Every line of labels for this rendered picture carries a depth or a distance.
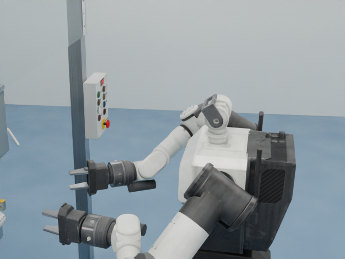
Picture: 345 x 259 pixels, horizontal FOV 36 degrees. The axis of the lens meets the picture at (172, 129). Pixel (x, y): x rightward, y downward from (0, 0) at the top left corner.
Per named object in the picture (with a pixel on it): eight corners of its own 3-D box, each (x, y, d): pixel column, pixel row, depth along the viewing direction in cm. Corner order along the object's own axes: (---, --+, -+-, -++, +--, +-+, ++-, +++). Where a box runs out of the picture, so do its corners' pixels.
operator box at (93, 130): (108, 126, 255) (107, 72, 245) (98, 140, 239) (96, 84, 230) (96, 125, 256) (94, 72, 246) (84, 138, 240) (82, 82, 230)
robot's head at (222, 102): (230, 125, 150) (232, 95, 147) (228, 139, 141) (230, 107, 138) (207, 123, 151) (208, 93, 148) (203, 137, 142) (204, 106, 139)
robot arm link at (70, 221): (53, 213, 148) (92, 221, 145) (69, 197, 156) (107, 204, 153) (55, 252, 153) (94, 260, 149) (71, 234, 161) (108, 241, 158)
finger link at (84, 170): (68, 172, 179) (87, 169, 182) (70, 176, 177) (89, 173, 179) (68, 167, 179) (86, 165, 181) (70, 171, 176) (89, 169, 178)
